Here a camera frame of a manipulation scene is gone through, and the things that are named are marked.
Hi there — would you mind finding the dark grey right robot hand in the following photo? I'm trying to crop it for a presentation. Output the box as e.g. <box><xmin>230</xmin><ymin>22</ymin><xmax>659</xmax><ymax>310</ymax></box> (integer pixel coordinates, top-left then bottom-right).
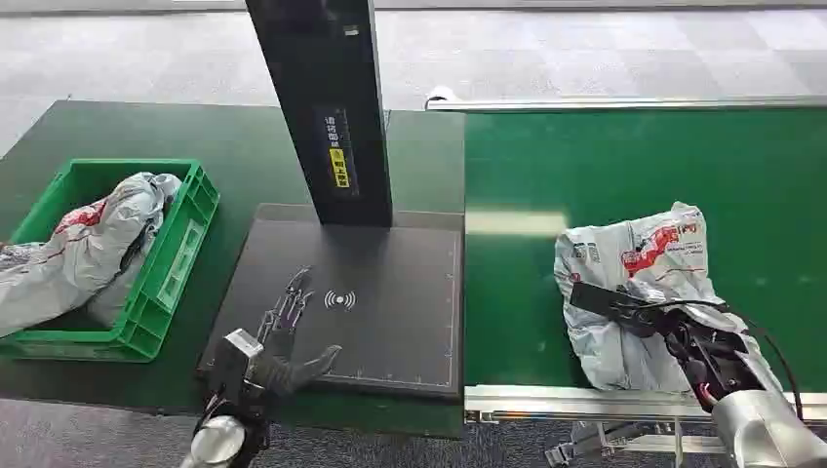
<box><xmin>569</xmin><ymin>281</ymin><xmax>768</xmax><ymax>414</ymax></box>

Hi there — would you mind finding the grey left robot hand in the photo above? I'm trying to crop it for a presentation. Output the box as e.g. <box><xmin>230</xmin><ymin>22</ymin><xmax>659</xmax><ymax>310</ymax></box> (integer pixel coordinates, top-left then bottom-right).
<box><xmin>248</xmin><ymin>265</ymin><xmax>344</xmax><ymax>398</ymax></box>

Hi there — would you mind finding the grey parcel bag red print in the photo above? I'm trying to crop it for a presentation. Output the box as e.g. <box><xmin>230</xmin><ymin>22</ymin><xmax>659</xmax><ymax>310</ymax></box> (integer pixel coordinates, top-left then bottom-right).
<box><xmin>553</xmin><ymin>201</ymin><xmax>786</xmax><ymax>394</ymax></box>

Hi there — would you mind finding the green plastic crate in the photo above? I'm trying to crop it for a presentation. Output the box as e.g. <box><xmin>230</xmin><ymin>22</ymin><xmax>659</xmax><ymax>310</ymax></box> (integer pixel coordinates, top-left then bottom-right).
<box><xmin>0</xmin><ymin>158</ymin><xmax>221</xmax><ymax>364</ymax></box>

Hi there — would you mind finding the small grey parcel bag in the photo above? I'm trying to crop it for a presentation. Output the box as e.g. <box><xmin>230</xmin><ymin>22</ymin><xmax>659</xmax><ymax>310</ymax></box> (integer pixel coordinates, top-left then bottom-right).
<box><xmin>85</xmin><ymin>240</ymin><xmax>158</xmax><ymax>329</ymax></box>

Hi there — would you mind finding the green conveyor belt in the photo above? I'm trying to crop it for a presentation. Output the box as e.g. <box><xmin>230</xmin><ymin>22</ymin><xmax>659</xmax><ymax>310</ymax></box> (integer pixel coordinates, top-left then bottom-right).
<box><xmin>462</xmin><ymin>106</ymin><xmax>827</xmax><ymax>393</ymax></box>

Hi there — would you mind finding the large grey parcel bag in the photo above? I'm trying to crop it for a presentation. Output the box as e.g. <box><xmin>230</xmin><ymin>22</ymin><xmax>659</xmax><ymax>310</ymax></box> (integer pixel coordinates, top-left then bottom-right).
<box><xmin>0</xmin><ymin>172</ymin><xmax>184</xmax><ymax>338</ymax></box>

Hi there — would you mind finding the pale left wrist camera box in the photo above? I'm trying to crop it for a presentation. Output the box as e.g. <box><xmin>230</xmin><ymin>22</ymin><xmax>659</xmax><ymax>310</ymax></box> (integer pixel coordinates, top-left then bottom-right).
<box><xmin>208</xmin><ymin>328</ymin><xmax>265</xmax><ymax>397</ymax></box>

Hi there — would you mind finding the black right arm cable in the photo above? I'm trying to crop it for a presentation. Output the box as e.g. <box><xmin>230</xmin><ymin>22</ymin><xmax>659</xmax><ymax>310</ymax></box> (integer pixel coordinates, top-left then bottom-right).
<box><xmin>636</xmin><ymin>297</ymin><xmax>805</xmax><ymax>422</ymax></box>

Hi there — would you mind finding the black scanner base plate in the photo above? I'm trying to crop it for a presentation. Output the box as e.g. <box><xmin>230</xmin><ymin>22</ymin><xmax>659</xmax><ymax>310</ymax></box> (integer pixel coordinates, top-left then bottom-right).
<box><xmin>198</xmin><ymin>202</ymin><xmax>466</xmax><ymax>399</ymax></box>

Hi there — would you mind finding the metal conveyor frame bracket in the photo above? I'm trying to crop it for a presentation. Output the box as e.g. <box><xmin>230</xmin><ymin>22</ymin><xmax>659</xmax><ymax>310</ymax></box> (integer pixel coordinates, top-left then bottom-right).
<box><xmin>544</xmin><ymin>422</ymin><xmax>734</xmax><ymax>468</ymax></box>

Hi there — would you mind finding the wide aluminium conveyor rail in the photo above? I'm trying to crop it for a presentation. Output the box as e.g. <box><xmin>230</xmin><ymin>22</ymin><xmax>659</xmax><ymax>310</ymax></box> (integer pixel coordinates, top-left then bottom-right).
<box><xmin>462</xmin><ymin>384</ymin><xmax>827</xmax><ymax>426</ymax></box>

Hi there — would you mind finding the black scanner post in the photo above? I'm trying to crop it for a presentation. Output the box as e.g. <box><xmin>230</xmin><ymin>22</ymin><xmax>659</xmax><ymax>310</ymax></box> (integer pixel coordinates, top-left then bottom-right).
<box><xmin>244</xmin><ymin>0</ymin><xmax>395</xmax><ymax>228</ymax></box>

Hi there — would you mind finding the thin aluminium conveyor rail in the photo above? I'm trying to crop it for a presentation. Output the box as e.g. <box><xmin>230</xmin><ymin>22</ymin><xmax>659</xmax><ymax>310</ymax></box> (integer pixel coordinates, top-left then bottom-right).
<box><xmin>424</xmin><ymin>95</ymin><xmax>827</xmax><ymax>113</ymax></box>

